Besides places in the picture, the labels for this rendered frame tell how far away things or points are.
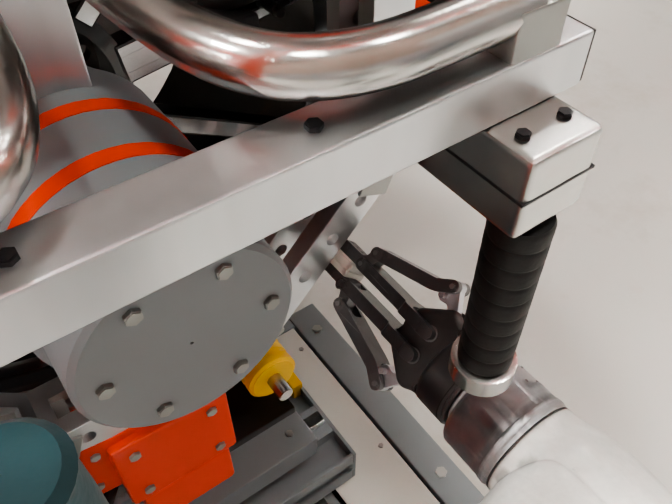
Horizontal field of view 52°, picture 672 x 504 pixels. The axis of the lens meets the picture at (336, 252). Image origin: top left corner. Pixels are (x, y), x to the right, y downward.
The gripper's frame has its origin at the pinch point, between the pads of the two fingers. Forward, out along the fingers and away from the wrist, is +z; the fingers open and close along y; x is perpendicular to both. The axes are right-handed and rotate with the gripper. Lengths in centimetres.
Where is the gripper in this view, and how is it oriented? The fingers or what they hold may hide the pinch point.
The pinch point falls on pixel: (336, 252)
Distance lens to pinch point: 68.8
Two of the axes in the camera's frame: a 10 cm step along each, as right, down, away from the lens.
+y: 5.8, -7.8, -2.4
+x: -5.7, -1.8, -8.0
